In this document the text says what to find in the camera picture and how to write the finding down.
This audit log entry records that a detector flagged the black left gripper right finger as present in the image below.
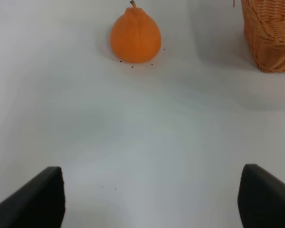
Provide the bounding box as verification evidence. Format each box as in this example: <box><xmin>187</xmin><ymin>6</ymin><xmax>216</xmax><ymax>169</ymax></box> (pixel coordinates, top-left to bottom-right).
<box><xmin>237</xmin><ymin>164</ymin><xmax>285</xmax><ymax>228</ymax></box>

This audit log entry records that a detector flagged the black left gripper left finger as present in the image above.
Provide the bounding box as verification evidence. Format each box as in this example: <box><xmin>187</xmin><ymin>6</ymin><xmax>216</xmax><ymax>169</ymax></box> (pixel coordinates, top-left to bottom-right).
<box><xmin>0</xmin><ymin>167</ymin><xmax>65</xmax><ymax>228</ymax></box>

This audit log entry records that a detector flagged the orange fruit with stem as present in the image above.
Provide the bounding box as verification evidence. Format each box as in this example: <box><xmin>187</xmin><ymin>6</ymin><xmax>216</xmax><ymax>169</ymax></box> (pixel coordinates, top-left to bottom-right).
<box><xmin>110</xmin><ymin>0</ymin><xmax>162</xmax><ymax>63</ymax></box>

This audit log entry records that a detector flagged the orange wicker basket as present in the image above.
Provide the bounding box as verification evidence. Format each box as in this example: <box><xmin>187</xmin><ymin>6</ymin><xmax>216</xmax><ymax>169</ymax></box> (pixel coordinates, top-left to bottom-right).
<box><xmin>241</xmin><ymin>0</ymin><xmax>285</xmax><ymax>73</ymax></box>

